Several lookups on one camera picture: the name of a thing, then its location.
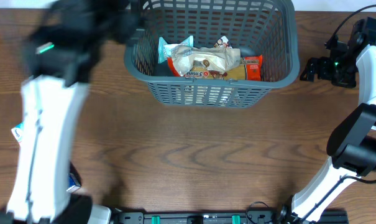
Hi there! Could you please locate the red spaghetti packet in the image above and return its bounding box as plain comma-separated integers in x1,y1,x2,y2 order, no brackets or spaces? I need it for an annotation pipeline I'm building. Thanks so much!
184,56,263,81

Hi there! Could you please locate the beige paper pouch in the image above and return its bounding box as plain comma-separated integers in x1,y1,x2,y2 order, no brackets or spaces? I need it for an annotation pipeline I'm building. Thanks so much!
171,45,241,76

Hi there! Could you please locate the brown white snack bag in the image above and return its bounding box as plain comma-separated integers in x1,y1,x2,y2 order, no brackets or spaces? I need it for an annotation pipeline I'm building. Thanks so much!
214,36,232,49

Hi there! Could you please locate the teal snack packet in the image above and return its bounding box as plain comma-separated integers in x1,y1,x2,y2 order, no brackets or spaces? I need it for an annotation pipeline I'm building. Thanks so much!
158,35,194,64

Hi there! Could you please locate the colourful tissue multipack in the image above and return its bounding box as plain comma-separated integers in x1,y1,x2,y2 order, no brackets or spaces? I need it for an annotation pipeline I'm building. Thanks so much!
11,122,81,193

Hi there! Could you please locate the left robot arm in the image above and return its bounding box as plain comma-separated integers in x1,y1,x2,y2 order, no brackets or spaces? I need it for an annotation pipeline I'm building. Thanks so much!
0,0,145,223

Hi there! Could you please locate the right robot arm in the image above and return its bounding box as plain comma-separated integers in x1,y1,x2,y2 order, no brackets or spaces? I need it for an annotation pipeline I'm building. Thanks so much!
273,17,376,223

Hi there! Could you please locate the grey plastic basket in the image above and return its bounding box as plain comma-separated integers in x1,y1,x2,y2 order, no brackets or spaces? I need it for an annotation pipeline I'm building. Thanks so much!
124,0,300,108

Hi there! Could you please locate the right black cable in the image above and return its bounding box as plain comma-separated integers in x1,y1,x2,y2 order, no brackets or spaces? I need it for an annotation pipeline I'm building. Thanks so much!
332,3,376,37

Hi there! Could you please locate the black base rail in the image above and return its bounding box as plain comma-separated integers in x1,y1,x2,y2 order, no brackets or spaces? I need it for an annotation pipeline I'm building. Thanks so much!
109,208,349,224

